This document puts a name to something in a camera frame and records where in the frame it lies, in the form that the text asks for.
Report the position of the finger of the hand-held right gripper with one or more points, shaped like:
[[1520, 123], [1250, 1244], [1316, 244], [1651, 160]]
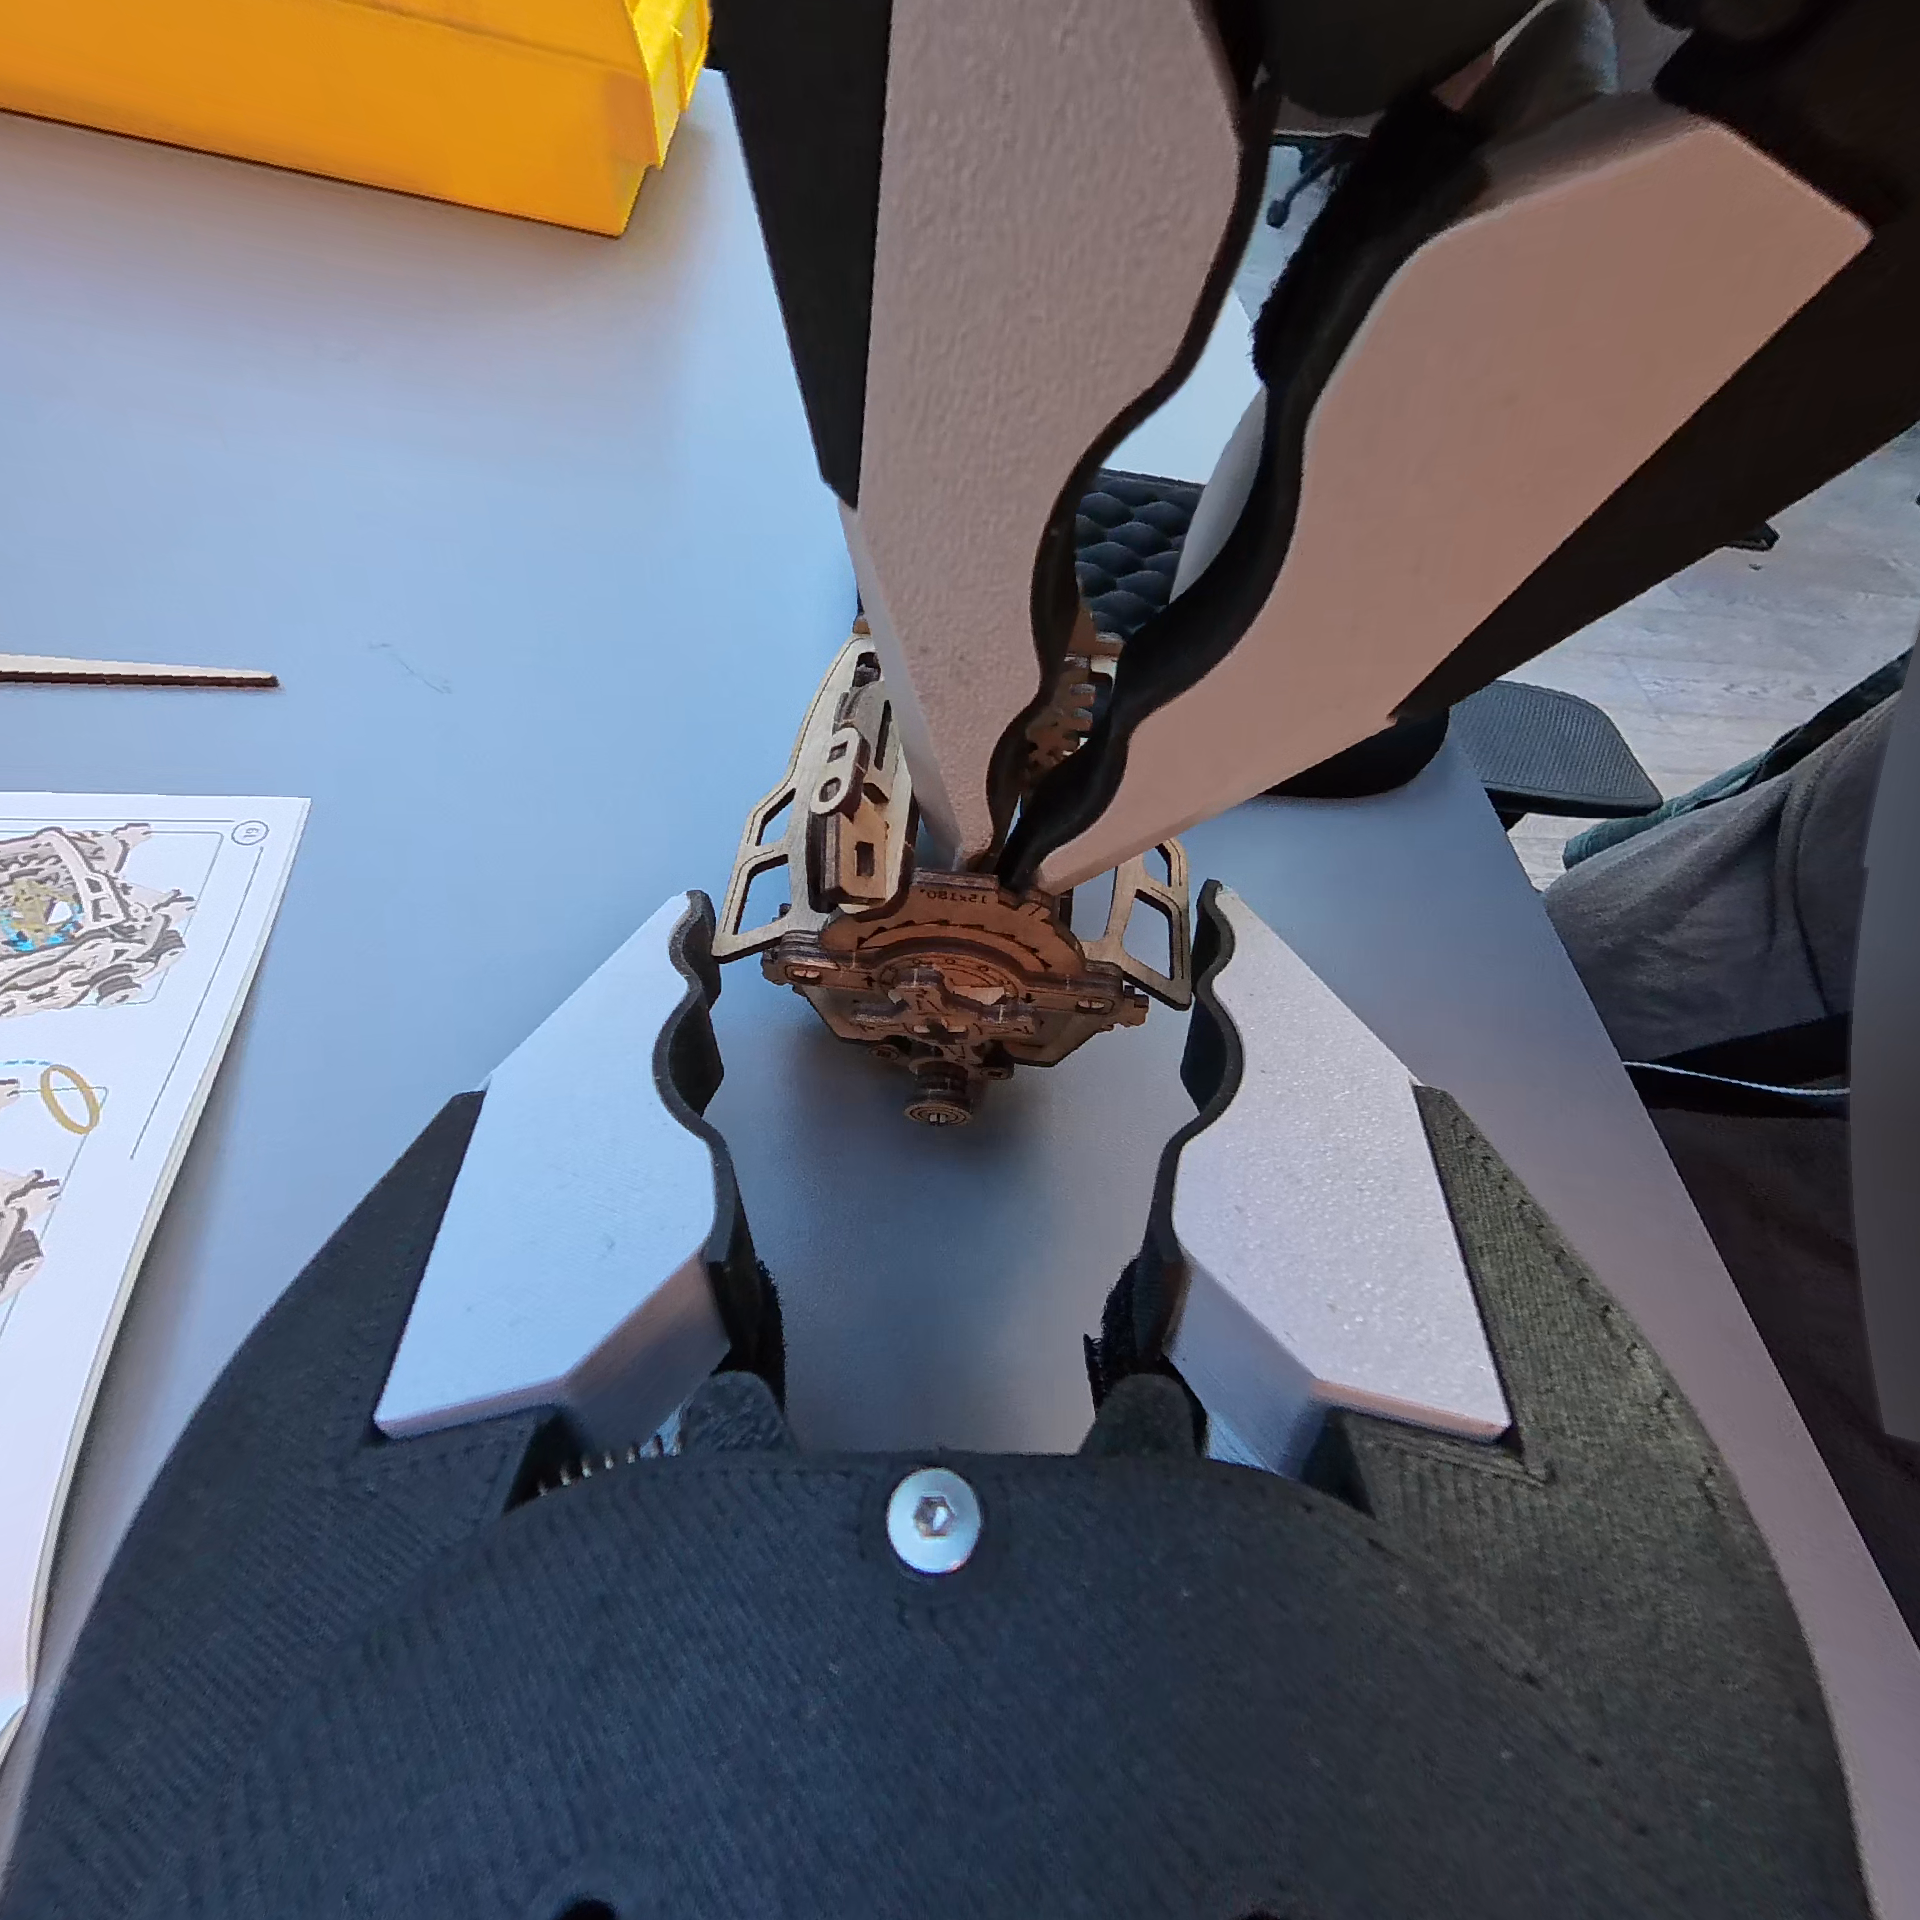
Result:
[[1035, 300], [1471, 480]]

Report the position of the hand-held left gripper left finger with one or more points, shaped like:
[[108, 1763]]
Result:
[[571, 1184]]

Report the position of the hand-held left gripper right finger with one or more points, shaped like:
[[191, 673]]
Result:
[[1320, 1201]]

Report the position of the brown wooden mechanical model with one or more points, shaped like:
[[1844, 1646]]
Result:
[[931, 961]]

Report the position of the black mesh office chair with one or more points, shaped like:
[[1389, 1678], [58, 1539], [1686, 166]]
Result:
[[1561, 742]]

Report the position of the distant black office chair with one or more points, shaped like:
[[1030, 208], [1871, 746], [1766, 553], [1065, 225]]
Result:
[[1308, 180]]

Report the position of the yellow plastic bin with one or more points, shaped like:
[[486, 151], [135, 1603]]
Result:
[[679, 45], [375, 91]]

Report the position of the white instruction booklet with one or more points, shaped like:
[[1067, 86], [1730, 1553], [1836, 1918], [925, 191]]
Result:
[[105, 1081]]

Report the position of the person's grey clothing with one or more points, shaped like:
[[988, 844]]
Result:
[[1725, 930]]

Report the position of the thin wooden strip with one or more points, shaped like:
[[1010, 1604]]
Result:
[[142, 675]]

